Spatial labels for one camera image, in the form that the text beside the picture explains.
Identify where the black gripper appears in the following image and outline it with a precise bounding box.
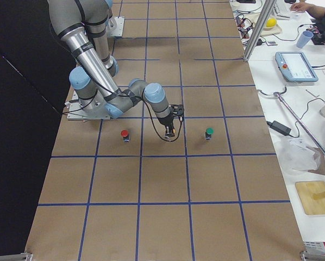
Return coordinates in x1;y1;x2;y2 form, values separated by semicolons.
158;104;184;138

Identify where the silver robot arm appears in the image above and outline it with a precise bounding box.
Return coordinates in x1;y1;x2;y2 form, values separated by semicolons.
48;1;184;142

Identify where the red push button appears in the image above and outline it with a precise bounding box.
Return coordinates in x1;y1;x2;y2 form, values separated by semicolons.
121;129;130;142

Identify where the person's hand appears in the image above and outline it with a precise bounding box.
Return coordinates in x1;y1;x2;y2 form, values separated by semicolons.
290;2;314;12

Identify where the black power adapter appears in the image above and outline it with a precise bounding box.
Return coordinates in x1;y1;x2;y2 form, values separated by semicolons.
266;121;291;136

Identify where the metal walking cane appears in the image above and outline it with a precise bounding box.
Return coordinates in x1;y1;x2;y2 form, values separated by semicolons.
257;88;325;157

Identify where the clear plastic bag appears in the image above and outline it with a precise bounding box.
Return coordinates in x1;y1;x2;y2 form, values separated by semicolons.
274;137;322;175

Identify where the beige tray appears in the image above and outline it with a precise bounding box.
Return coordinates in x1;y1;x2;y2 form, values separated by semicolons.
245;14;282;36

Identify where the blue teach pendant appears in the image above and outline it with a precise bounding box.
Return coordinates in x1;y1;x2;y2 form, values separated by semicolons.
274;52;318;83

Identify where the yellow lemon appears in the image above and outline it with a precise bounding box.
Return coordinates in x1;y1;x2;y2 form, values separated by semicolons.
265;18;277;29

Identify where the wooden cutting board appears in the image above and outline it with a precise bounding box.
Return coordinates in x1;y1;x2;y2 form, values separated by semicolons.
295;181;325;215

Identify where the light blue plastic cup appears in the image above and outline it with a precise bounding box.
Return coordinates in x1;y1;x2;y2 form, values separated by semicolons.
296;30;314;48

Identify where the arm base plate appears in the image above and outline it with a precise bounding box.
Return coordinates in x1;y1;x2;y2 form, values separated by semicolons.
66;91;110;120
106;16;125;38

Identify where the aluminium frame post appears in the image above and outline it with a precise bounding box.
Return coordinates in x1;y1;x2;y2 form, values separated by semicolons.
243;0;276;62

